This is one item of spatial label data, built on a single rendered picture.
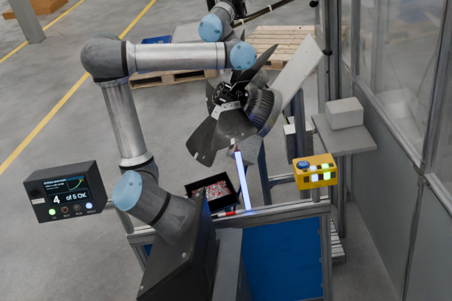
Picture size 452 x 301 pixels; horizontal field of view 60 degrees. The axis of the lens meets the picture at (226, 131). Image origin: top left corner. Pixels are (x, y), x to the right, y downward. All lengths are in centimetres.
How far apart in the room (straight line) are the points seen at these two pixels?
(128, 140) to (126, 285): 166
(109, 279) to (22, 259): 77
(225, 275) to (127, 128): 58
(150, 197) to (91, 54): 44
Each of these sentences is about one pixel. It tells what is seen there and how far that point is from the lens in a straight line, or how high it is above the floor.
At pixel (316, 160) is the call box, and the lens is 164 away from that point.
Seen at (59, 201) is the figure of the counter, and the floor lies 115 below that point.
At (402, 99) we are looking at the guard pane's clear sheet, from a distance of 182.
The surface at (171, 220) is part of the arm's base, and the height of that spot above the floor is 128.
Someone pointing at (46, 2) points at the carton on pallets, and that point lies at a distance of 984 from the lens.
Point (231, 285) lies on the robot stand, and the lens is 137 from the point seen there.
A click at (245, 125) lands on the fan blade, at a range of 169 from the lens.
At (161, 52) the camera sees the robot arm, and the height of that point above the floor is 173.
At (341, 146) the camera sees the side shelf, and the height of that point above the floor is 86.
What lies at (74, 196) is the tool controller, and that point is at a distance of 165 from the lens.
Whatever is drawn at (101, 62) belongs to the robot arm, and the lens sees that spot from 111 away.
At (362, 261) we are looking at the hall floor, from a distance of 265.
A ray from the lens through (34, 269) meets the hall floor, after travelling 324.
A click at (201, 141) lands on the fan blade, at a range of 196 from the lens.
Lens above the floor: 213
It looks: 34 degrees down
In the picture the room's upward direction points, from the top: 12 degrees counter-clockwise
